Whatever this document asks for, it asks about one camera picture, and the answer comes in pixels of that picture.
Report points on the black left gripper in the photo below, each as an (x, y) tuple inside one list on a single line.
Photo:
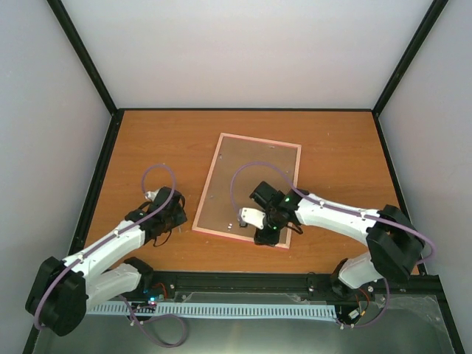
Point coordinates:
[(181, 217)]

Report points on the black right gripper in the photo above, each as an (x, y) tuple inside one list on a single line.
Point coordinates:
[(265, 239)]

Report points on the pink picture frame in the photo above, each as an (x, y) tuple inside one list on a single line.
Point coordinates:
[(238, 165)]

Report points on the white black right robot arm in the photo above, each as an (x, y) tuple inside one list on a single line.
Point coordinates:
[(393, 245)]

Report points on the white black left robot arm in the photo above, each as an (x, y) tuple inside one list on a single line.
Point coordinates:
[(65, 290)]

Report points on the left controller board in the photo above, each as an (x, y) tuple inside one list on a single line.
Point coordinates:
[(151, 296)]

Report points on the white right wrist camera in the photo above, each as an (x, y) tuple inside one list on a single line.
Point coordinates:
[(251, 217)]

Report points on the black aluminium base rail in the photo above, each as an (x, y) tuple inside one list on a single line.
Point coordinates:
[(310, 286)]

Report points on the light blue cable duct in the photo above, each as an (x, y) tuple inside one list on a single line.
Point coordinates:
[(193, 310)]

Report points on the right connector with wires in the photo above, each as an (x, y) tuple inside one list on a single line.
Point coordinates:
[(357, 309)]

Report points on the metal base plate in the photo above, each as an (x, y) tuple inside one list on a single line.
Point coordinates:
[(410, 325)]

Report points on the black enclosure post left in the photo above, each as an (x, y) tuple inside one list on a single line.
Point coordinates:
[(69, 29)]

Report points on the black enclosure post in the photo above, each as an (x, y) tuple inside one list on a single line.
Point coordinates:
[(69, 29), (426, 25)]

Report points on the black enclosure post right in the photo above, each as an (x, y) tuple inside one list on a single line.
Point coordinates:
[(426, 25)]

